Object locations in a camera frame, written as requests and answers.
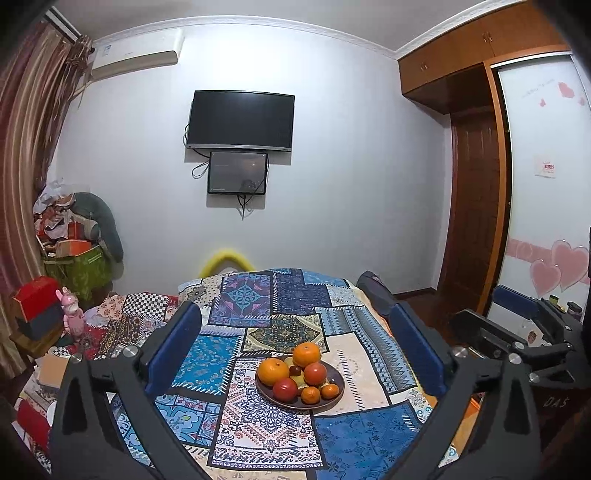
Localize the green patterned box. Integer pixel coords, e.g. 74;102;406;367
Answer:
44;244;115;302

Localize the red box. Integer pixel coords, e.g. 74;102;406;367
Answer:
13;276;63;321

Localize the red apple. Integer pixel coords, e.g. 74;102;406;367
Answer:
303;363;328;387
272;377;299;401

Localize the pile of clutter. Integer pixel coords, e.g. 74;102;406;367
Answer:
33;180;100;252

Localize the orange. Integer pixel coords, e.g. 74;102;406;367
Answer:
292;342;321;367
257;359;290;387

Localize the striped brown curtain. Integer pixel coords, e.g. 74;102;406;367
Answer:
0;23;93;388

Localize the black wall television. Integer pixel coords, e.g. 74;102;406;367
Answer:
185;90;296;152

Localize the small wall monitor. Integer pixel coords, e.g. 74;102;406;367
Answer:
207;151;269;195

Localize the checked patterned cloth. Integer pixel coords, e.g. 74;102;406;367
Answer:
85;291;182;361

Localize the brown wooden door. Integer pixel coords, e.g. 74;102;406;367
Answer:
436;106;502;315

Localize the red cloth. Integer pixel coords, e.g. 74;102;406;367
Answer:
16;401;51;459

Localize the pink toy figure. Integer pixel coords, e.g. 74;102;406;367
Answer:
56;287;86;343

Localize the white printed box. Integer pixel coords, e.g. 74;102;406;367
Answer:
501;319;546;348

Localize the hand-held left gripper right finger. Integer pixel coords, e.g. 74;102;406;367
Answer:
389;302;542;480

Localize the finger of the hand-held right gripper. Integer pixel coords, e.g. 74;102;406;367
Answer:
492;285;575;344
451;311;575;370

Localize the dark purple plate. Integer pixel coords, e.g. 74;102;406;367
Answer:
255;354;345;411

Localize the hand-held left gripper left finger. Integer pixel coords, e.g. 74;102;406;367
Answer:
48;300;218;480

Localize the wooden overhead cabinet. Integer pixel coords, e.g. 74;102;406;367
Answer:
397;0;570;116

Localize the blue patchwork blanket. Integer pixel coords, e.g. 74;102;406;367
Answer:
111;268;462;480

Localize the cardboard box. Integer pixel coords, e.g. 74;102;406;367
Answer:
36;353;71;389

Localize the white air conditioner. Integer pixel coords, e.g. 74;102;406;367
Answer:
90;28;185;84

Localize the white wardrobe sliding door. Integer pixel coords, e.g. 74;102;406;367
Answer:
489;51;591;324

